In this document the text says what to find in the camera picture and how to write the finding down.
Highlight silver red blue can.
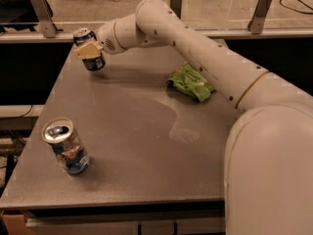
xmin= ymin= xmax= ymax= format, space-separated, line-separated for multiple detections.
xmin=41 ymin=117 xmax=90 ymax=175

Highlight black cable at left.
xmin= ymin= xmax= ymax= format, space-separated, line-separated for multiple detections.
xmin=0 ymin=104 xmax=34 ymax=121

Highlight cardboard box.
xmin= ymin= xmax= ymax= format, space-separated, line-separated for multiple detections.
xmin=2 ymin=214 xmax=35 ymax=235

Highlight blue pepsi can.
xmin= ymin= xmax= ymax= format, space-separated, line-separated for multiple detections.
xmin=73 ymin=27 xmax=106 ymax=71

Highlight middle metal bracket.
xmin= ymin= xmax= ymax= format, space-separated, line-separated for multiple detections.
xmin=170 ymin=0 xmax=182 ymax=18

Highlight metal rail frame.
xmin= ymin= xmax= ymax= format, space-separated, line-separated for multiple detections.
xmin=0 ymin=28 xmax=313 ymax=44

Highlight metal bracket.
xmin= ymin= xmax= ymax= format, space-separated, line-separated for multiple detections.
xmin=30 ymin=0 xmax=57 ymax=38
xmin=170 ymin=0 xmax=182 ymax=18
xmin=247 ymin=0 xmax=273 ymax=34

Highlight left metal bracket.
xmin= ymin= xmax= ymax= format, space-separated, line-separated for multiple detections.
xmin=30 ymin=0 xmax=57 ymax=38

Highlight green snack bag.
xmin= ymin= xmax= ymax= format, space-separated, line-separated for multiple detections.
xmin=166 ymin=63 xmax=215 ymax=103

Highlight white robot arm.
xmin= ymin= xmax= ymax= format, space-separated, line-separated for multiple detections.
xmin=74 ymin=0 xmax=313 ymax=235

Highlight right metal bracket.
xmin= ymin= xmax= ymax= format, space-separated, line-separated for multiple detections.
xmin=247 ymin=0 xmax=273 ymax=34

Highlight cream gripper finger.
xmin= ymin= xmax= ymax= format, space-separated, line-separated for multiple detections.
xmin=74 ymin=41 xmax=103 ymax=60

